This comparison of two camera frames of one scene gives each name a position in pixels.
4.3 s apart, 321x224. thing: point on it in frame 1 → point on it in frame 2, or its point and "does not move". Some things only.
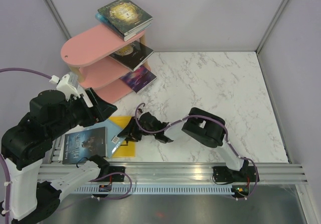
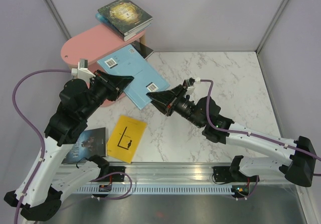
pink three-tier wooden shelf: [98, 59] does not move
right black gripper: [127, 131] → [167, 100]
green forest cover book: [124, 15] does not move
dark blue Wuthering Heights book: [84, 144] does not move
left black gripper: [95, 114] → [116, 84]
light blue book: [113, 140] → [128, 62]
